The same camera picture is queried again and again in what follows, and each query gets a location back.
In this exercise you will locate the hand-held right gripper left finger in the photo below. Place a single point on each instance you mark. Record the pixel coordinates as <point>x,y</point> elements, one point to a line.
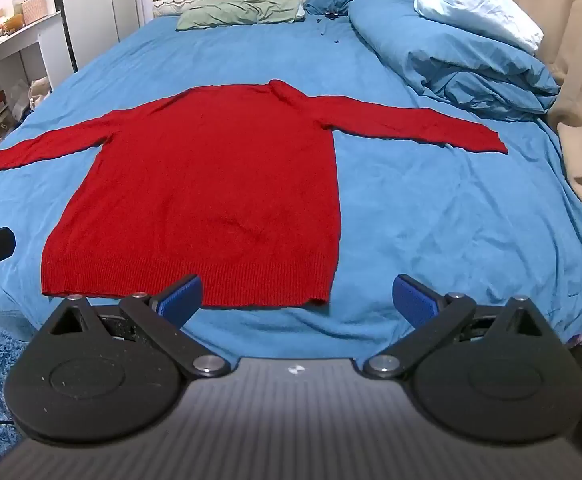
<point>183,299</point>

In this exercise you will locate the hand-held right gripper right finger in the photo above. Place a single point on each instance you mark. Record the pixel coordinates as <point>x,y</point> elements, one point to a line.
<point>412,299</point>

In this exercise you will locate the red knit sweater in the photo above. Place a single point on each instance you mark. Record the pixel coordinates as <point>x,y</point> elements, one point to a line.
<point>211,185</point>

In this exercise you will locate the bed with blue sheet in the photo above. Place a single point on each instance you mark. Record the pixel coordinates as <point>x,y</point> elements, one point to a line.
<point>421,210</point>

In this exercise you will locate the white shelf desk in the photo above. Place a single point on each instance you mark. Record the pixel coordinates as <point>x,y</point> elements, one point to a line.
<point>16,40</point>

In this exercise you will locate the woven storage basket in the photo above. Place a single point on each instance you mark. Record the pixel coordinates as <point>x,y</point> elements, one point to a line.
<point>34,10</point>

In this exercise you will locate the white wardrobe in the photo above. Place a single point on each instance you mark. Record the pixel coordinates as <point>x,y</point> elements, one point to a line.
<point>101,5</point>

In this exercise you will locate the green cloth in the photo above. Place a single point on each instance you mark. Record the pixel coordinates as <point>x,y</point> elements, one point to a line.
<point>236,12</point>

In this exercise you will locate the light blue blanket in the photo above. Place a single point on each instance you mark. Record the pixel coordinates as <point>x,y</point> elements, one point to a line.
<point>476,7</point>

